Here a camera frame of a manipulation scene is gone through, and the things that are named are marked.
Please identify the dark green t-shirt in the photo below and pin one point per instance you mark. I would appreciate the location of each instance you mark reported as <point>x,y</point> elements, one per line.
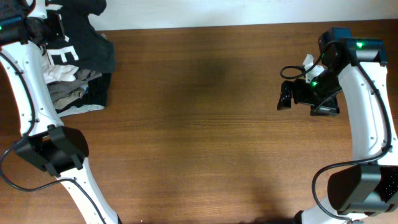
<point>82,45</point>

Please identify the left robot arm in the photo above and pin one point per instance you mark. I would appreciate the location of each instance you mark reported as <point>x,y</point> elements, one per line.
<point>26,29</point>

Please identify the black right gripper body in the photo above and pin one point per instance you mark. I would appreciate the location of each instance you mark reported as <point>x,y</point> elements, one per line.
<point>300,94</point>

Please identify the dark grey folded garment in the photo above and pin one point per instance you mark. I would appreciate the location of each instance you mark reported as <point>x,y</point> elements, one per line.
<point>61,89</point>

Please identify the beige folded garment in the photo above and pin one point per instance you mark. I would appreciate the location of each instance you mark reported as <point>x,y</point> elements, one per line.
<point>67,98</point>

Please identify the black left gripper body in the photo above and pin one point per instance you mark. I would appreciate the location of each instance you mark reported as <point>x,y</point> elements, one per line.
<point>58,23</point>

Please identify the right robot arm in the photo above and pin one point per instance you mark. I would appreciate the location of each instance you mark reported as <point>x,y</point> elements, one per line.
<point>366,186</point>

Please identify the white folded garment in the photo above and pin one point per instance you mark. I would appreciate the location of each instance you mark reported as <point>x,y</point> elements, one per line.
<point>58,73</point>

